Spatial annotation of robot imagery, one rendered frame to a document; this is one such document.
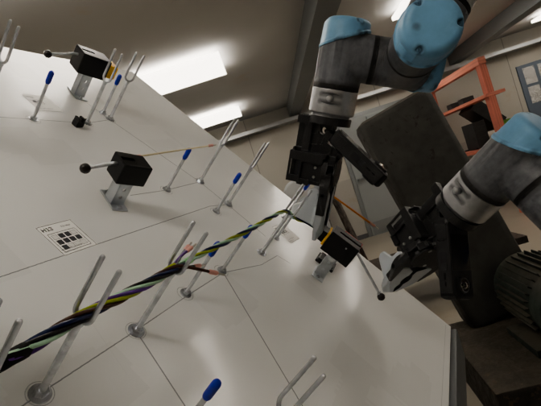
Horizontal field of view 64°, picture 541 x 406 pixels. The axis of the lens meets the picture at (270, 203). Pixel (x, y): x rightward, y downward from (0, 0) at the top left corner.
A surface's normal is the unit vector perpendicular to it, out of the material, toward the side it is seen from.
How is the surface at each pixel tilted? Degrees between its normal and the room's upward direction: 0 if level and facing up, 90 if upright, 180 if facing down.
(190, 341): 54
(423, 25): 90
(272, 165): 90
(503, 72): 90
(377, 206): 90
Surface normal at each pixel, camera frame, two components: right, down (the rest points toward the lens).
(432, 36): -0.11, 0.03
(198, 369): 0.53, -0.77
